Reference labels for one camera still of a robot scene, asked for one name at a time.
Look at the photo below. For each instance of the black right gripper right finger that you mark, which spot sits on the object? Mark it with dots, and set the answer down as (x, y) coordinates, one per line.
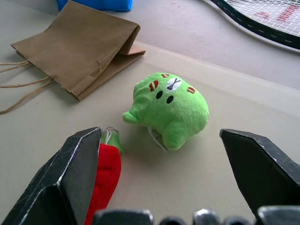
(262, 164)

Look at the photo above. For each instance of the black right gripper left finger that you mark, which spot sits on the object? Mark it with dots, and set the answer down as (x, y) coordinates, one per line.
(61, 178)

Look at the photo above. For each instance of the brown paper bag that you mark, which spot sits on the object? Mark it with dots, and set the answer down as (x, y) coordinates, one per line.
(77, 49)

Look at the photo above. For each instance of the red plush chili pepper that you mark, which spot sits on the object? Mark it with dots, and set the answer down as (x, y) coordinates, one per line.
(106, 173)

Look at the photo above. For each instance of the green plush frog toy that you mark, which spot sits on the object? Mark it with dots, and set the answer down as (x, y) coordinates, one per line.
(173, 112)

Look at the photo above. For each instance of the black tennis racket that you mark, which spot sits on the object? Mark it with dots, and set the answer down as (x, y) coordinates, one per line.
(260, 16)

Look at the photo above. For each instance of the blue plastic box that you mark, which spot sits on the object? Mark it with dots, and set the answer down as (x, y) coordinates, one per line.
(93, 4)

